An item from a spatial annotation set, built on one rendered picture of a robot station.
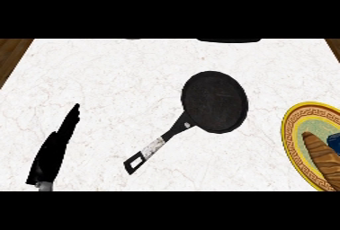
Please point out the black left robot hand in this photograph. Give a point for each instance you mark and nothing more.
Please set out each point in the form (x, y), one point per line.
(53, 149)

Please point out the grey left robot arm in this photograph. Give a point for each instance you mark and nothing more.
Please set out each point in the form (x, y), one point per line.
(44, 186)

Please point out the black frying pan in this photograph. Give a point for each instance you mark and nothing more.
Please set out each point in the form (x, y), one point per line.
(214, 101)

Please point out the yellow patterned plate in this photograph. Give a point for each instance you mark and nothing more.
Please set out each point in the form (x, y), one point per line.
(295, 131)

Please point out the blue can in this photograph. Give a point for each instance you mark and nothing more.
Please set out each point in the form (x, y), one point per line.
(334, 142)

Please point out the brown bread loaf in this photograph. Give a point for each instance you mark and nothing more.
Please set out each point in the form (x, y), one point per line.
(325, 158)

